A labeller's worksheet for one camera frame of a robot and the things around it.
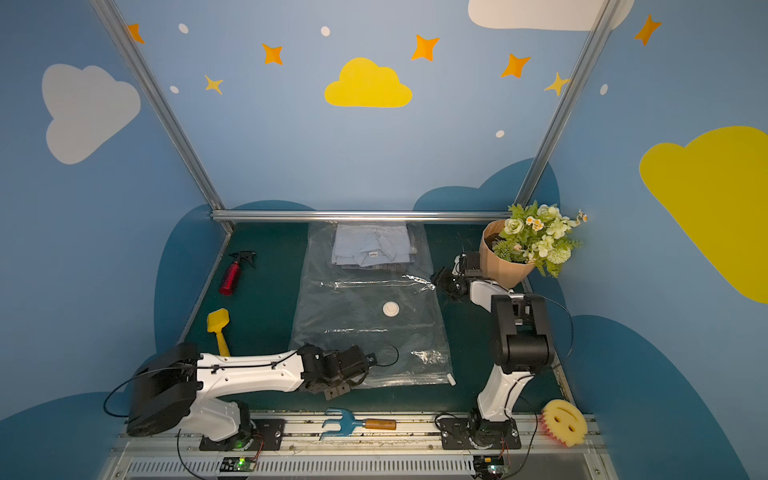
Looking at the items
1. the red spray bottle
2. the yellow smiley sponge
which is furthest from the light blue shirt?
the yellow smiley sponge

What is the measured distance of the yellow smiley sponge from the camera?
74cm

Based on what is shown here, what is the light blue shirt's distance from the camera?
3.59 ft

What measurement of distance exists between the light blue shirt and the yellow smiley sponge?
0.62 metres

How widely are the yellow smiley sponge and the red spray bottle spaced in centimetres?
104

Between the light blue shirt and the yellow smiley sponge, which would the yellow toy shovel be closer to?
the light blue shirt

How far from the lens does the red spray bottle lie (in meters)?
1.02
